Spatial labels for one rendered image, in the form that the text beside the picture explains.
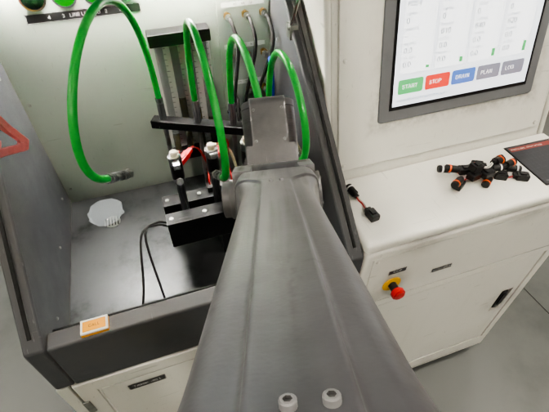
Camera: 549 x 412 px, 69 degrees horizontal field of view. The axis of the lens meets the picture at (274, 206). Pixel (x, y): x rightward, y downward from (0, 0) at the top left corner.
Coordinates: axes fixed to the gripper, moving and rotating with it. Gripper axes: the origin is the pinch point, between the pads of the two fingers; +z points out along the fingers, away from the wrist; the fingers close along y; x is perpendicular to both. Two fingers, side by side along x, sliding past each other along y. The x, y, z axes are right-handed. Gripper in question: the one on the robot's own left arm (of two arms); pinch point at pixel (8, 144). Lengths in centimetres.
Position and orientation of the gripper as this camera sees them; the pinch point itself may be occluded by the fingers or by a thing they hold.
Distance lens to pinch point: 62.6
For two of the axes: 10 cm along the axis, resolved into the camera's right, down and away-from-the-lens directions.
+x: -0.3, 10.0, -0.3
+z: 3.3, 0.4, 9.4
